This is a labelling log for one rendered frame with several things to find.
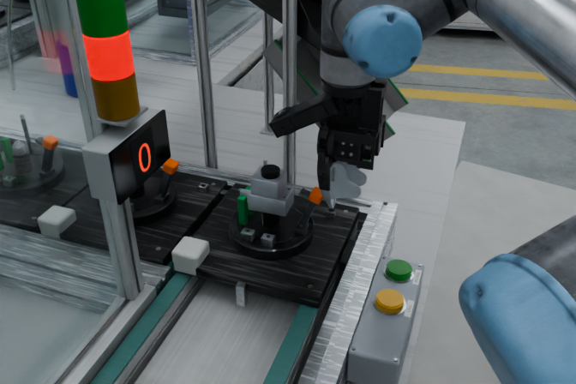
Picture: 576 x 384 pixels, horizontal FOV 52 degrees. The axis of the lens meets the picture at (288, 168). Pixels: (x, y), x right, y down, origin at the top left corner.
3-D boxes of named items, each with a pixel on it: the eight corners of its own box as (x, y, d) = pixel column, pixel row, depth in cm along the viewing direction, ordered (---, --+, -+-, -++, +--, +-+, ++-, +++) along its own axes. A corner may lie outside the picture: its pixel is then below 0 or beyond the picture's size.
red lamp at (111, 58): (142, 68, 69) (137, 27, 67) (118, 83, 65) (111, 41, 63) (106, 62, 71) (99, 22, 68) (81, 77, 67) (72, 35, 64)
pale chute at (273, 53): (380, 143, 120) (396, 133, 117) (352, 172, 110) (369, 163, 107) (295, 33, 118) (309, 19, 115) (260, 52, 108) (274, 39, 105)
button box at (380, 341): (420, 291, 96) (424, 262, 93) (395, 396, 79) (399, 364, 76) (377, 282, 98) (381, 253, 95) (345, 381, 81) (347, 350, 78)
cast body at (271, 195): (294, 201, 96) (294, 165, 92) (285, 217, 92) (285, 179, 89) (246, 193, 98) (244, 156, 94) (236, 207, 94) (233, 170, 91)
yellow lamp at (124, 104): (147, 106, 72) (142, 69, 69) (125, 123, 68) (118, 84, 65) (113, 100, 73) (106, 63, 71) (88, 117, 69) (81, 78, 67)
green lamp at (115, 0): (137, 26, 67) (131, -18, 64) (111, 40, 63) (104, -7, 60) (99, 21, 68) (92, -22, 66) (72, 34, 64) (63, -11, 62)
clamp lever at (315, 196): (309, 224, 95) (327, 190, 91) (304, 231, 94) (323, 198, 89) (289, 213, 96) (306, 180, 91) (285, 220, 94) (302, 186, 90)
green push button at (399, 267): (413, 271, 92) (414, 261, 91) (408, 288, 89) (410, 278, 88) (387, 266, 93) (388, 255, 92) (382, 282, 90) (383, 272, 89)
